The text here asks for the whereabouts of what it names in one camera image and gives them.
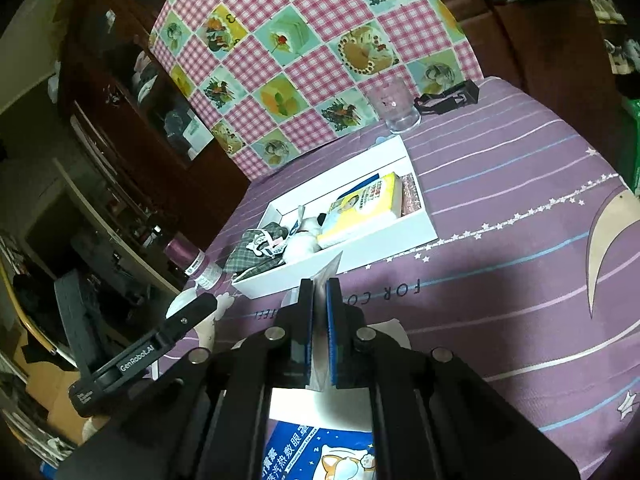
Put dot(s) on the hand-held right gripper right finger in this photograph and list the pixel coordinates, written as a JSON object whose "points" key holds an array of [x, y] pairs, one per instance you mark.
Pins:
{"points": [[334, 335]]}

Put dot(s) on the blue and white carton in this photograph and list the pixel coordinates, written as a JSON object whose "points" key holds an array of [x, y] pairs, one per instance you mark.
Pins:
{"points": [[320, 450]]}

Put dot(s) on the white shallow box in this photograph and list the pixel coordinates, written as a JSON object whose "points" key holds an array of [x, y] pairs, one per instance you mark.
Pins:
{"points": [[420, 232]]}

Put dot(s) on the wooden shoe shelf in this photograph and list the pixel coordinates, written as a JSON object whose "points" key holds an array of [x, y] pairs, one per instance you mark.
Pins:
{"points": [[600, 30]]}

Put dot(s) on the purple bottle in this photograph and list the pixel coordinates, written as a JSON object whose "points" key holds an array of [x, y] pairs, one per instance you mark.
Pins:
{"points": [[180, 252]]}

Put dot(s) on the brown wooden cabinet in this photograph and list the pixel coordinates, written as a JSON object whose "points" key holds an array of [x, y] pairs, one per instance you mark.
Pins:
{"points": [[540, 35]]}

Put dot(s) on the purple striped sheet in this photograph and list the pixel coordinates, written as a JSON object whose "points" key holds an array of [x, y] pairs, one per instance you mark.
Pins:
{"points": [[500, 260]]}

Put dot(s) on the green plaid cloth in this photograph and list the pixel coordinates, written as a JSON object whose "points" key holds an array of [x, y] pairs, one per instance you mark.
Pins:
{"points": [[250, 255]]}

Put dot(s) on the cardboard box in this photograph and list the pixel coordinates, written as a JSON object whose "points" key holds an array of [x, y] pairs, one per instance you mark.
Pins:
{"points": [[45, 385]]}

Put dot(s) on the yellow tissue packet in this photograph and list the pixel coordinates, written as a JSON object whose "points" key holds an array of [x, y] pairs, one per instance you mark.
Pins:
{"points": [[360, 210]]}

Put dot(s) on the small white labelled bottle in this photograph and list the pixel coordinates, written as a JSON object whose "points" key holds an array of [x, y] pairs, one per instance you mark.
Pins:
{"points": [[209, 276]]}

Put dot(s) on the white and black plush toy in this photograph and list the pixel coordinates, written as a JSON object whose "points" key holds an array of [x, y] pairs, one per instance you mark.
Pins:
{"points": [[302, 245]]}

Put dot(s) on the white and dark sneaker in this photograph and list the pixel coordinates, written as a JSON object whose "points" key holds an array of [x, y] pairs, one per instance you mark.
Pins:
{"points": [[622, 55]]}

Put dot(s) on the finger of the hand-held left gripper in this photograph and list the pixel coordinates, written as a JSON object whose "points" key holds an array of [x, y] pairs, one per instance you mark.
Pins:
{"points": [[192, 312]]}

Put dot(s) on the green and white carton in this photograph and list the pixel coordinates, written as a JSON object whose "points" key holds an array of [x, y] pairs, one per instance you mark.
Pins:
{"points": [[632, 150]]}

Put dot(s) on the pink glitter pad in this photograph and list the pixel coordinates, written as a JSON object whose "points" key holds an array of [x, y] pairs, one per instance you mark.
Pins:
{"points": [[412, 195]]}

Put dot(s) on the clear drinking glass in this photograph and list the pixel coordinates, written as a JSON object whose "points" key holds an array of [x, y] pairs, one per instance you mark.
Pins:
{"points": [[397, 110]]}

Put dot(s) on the pink checkered printed cloth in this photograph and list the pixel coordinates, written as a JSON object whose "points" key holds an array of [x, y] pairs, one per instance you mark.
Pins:
{"points": [[300, 60]]}

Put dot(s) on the grey desk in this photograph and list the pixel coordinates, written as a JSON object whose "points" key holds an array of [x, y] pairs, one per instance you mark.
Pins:
{"points": [[100, 220]]}

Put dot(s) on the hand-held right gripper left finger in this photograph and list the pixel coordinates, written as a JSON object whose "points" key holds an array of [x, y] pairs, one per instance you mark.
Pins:
{"points": [[304, 325]]}

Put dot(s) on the dark wooden glass cabinet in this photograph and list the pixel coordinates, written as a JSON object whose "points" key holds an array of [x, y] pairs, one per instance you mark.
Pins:
{"points": [[100, 35]]}

